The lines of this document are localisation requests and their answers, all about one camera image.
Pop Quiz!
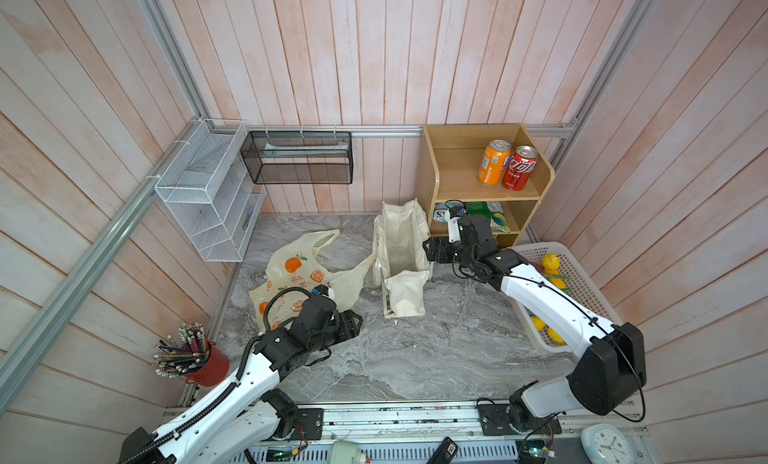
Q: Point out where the cream canvas tote bag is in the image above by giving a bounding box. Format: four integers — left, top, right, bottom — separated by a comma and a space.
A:
372, 199, 433, 319

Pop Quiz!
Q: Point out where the green snack bag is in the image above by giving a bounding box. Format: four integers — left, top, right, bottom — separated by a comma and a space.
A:
466, 201, 511, 234

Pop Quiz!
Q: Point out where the orange-print plastic grocery bag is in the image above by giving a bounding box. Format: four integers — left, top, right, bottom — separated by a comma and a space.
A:
249, 229, 375, 332

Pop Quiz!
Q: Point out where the red cola can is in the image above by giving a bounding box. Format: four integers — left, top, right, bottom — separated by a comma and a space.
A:
502, 146, 539, 192

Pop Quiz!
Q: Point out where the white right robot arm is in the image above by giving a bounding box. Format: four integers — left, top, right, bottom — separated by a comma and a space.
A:
422, 215, 647, 433

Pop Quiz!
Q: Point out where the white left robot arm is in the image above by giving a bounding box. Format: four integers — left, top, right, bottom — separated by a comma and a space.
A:
119, 286, 363, 463

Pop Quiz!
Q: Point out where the Fox's candy bag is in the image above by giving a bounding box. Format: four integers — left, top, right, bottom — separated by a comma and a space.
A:
433, 203, 450, 223

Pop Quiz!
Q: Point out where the wooden three-tier shelf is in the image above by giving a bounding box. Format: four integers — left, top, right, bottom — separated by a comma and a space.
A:
415, 124, 555, 247

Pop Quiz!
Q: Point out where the yellow lemon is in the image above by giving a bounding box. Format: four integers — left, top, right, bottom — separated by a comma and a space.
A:
541, 254, 561, 274

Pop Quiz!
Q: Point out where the orange soda can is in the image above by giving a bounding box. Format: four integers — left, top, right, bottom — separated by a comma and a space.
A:
477, 140, 512, 185

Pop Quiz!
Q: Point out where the white round object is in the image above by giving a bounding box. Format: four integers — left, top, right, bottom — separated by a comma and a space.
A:
328, 441, 370, 464

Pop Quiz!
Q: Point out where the yellow toy mango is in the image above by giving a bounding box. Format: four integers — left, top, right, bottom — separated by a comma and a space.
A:
547, 328, 565, 345

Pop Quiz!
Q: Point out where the white plastic basket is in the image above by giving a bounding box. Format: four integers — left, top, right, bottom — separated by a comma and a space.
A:
513, 242, 623, 359

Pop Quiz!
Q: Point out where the red pen cup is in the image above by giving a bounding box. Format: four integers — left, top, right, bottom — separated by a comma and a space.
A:
153, 323, 229, 387

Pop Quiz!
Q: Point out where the black handheld device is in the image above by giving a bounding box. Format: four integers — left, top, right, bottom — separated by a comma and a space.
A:
427, 437, 459, 464

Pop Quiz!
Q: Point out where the white analog clock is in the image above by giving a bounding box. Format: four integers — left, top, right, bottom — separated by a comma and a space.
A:
581, 424, 636, 464

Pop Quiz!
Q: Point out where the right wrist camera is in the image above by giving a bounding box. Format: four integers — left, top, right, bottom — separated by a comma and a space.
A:
446, 206, 466, 243

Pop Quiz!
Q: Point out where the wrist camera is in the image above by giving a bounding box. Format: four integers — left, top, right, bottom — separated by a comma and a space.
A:
312, 285, 334, 299
446, 206, 466, 243

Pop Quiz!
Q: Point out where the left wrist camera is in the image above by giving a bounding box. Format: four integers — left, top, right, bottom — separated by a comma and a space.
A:
312, 285, 334, 299

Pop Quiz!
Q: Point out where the black mesh wall basket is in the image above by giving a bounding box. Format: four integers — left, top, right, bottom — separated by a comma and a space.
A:
240, 130, 354, 185

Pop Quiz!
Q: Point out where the white wire mesh rack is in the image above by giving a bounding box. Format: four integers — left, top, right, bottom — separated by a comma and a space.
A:
155, 119, 265, 263

